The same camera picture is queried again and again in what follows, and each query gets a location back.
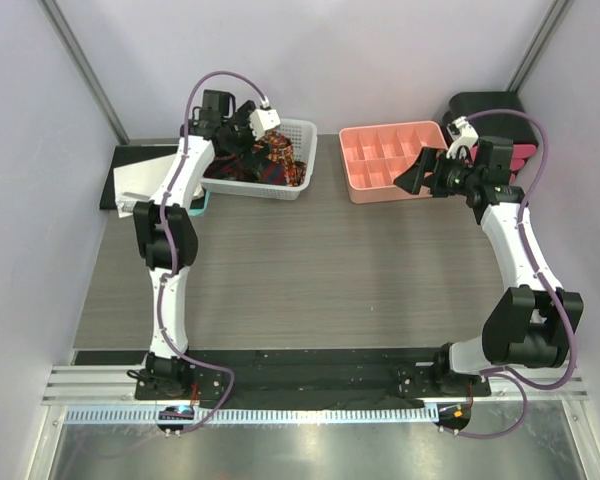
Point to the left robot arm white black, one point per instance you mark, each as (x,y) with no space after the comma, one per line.
(167,240)

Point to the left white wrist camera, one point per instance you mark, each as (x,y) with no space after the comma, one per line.
(263,120)

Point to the multicoloured patterned tie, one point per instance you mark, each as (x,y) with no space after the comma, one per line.
(275,161)

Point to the dark red blue ties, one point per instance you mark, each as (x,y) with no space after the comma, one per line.
(241,168)

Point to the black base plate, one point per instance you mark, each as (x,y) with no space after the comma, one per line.
(327,378)

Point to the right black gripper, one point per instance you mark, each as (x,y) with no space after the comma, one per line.
(433,161)

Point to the aluminium rail frame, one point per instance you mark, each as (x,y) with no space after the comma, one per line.
(98,395)

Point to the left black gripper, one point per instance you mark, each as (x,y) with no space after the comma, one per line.
(242,117)

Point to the white folded cloth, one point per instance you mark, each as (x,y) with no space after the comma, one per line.
(147,180)

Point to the white plastic mesh basket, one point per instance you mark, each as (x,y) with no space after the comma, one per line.
(303,135)

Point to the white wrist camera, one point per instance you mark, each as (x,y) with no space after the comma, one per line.
(462,134)
(263,120)

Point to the teal tray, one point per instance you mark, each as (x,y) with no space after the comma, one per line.
(199,205)

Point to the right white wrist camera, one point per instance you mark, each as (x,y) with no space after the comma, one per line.
(462,134)

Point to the pink compartment organizer tray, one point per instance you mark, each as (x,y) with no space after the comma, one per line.
(373,156)

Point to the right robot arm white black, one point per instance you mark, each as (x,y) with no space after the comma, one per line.
(530,333)

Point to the black pink drawer unit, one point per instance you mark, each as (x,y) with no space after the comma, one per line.
(514,128)

